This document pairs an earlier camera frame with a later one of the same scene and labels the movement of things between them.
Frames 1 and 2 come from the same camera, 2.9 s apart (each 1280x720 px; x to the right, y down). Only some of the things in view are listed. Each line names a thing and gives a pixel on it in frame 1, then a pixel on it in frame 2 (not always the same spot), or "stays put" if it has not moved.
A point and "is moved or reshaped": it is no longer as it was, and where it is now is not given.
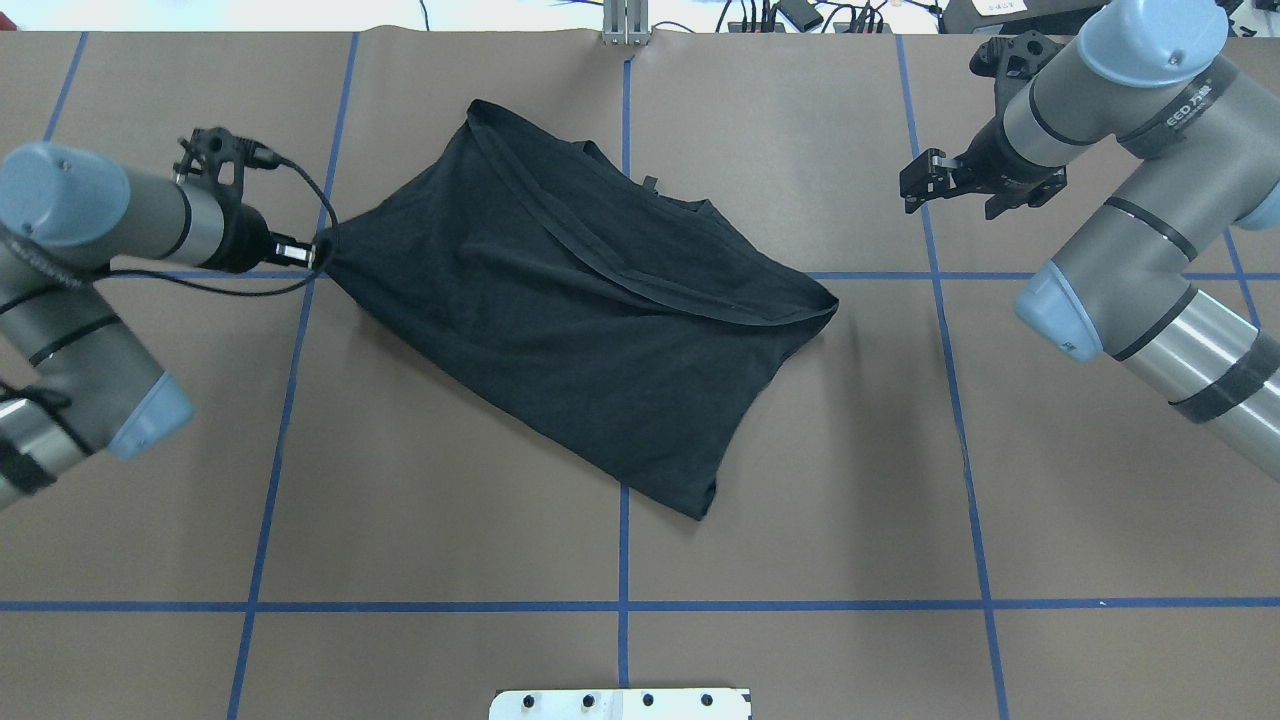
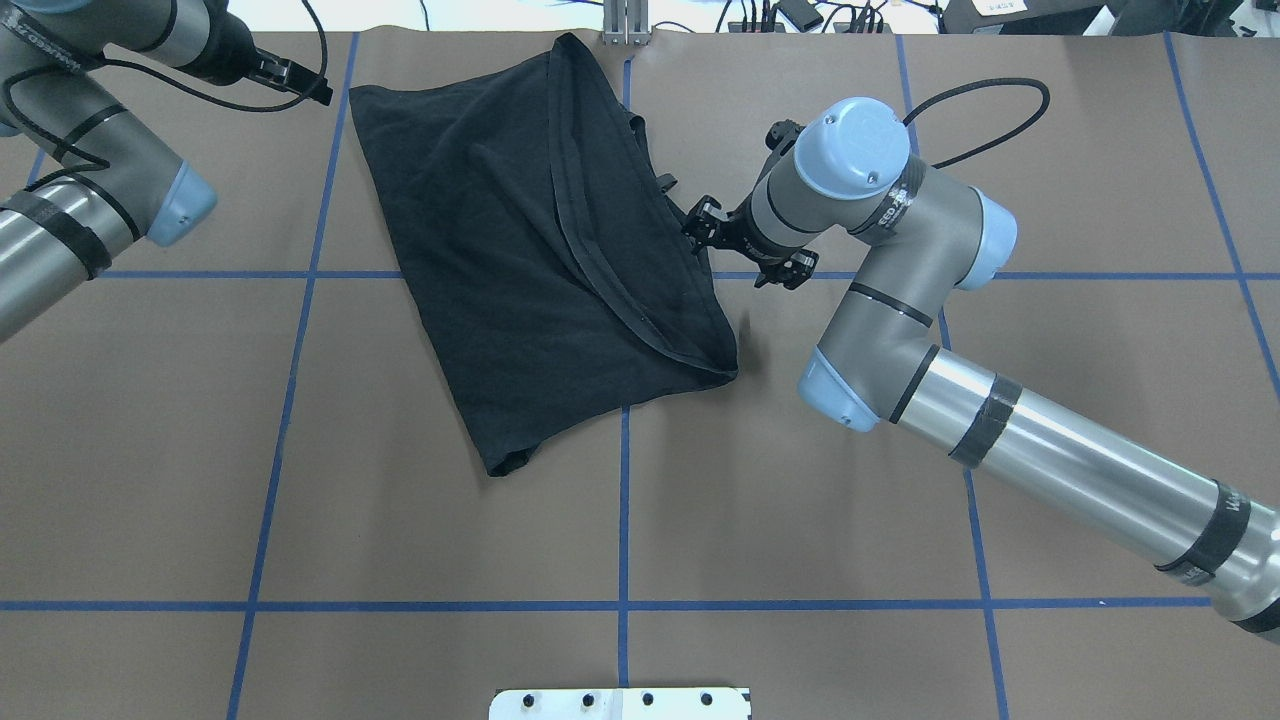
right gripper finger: (926, 179) to (703, 221)
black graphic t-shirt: (631, 328) is moved or reshaped
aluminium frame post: (625, 22) stays put
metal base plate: (621, 703) stays put
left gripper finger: (287, 250) to (289, 75)
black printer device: (1041, 16) stays put
